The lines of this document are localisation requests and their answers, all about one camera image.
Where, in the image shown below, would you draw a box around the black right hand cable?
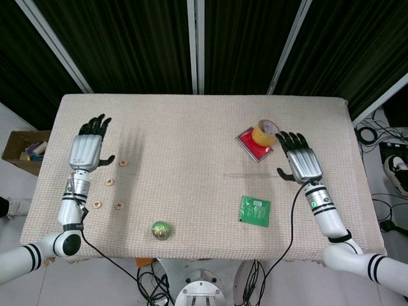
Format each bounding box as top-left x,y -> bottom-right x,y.
245,180 -> 315,306

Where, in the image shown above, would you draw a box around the green foil packet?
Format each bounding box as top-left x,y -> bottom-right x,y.
237,195 -> 272,228

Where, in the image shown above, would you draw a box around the black power adapter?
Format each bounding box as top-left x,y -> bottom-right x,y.
379,220 -> 408,237

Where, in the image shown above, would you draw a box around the black left hand cable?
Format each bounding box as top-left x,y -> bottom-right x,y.
67,174 -> 175,306

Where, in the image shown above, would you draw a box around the white partition post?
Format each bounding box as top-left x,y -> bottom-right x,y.
266,0 -> 314,96
350,72 -> 408,127
186,0 -> 207,95
14,0 -> 94,94

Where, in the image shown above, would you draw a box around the green gold painted doll half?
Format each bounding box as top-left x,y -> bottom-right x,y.
150,220 -> 175,242

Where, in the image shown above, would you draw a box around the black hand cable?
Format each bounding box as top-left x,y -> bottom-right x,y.
67,174 -> 175,306
245,180 -> 315,306

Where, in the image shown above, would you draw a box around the yellow packing tape roll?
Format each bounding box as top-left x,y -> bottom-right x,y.
251,119 -> 281,147

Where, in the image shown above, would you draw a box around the black floor cable tangle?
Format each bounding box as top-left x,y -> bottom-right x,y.
136,264 -> 176,306

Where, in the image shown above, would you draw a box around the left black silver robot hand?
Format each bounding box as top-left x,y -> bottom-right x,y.
69,113 -> 116,170

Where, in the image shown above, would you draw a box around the metal robot base column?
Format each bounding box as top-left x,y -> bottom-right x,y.
174,268 -> 231,306

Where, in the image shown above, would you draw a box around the black white sneaker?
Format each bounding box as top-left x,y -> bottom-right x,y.
384,155 -> 408,197

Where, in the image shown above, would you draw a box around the clear wrapped straw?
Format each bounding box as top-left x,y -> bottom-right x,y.
222,172 -> 286,178

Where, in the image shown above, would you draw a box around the brown cardboard box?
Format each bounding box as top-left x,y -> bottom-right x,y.
1,129 -> 52,177

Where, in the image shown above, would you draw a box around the green black cable bundle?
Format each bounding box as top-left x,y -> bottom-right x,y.
242,259 -> 267,303

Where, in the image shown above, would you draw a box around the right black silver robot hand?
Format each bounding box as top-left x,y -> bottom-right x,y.
275,130 -> 323,185

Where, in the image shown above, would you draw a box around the dark pleated curtain panel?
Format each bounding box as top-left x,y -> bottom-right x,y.
33,0 -> 194,94
0,0 -> 80,128
273,0 -> 408,109
203,0 -> 302,96

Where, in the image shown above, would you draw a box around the coiled black floor cables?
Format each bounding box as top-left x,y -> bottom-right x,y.
354,108 -> 408,154

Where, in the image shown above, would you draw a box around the beige waffle tablecloth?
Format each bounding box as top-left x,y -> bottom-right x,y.
19,93 -> 388,264

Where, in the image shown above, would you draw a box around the red ink pad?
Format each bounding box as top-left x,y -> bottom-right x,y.
235,126 -> 275,163

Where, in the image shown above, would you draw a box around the black equipment box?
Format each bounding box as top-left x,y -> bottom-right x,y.
378,142 -> 408,160

